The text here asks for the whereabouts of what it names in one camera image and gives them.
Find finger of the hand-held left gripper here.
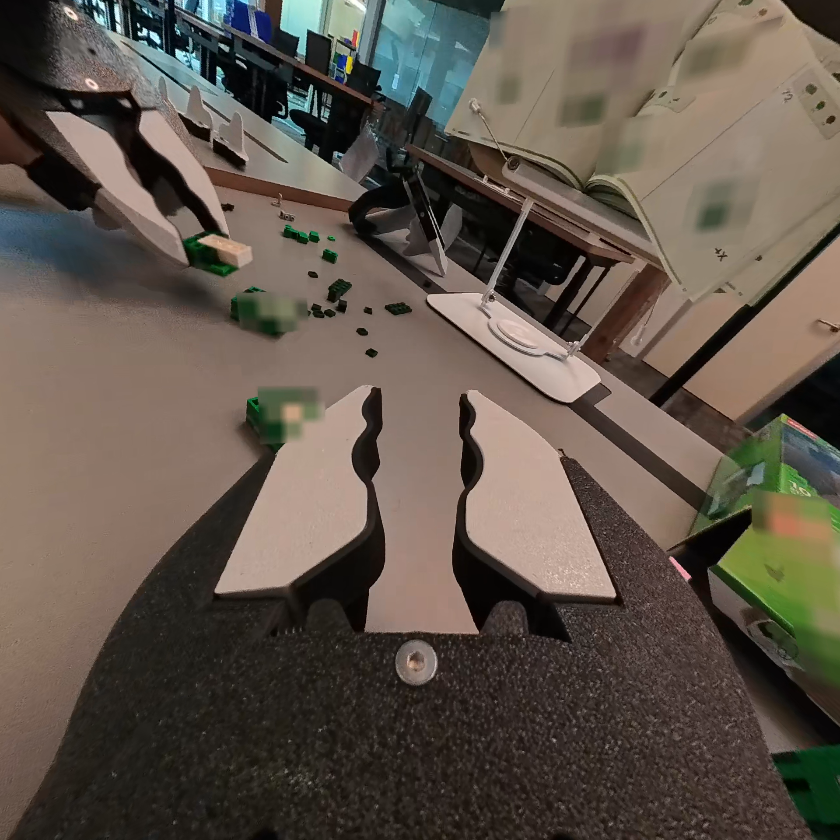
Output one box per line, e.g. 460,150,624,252
46,110,193,269
130,108,232,237

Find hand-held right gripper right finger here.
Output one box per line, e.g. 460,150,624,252
453,389,619,634

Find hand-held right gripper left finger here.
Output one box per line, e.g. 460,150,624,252
214,385,387,632

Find scattered small green lego bricks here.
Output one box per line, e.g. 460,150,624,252
220,203,414,358

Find green lego box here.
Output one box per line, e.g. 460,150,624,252
689,413,840,690

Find tall green pixelated lego tower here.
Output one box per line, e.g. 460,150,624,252
773,747,840,831

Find open lego instruction booklet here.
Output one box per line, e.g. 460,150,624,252
446,0,840,303

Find white book stand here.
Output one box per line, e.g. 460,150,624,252
427,98,660,404

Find blue storage bins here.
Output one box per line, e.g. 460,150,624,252
230,0,273,35

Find long wooden office desk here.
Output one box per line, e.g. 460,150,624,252
174,7,385,165

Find black metal leg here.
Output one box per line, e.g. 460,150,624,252
650,223,840,408

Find wooden desk with black legs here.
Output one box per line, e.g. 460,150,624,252
407,144,634,309

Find wooden post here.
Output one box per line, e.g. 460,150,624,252
584,262,670,365

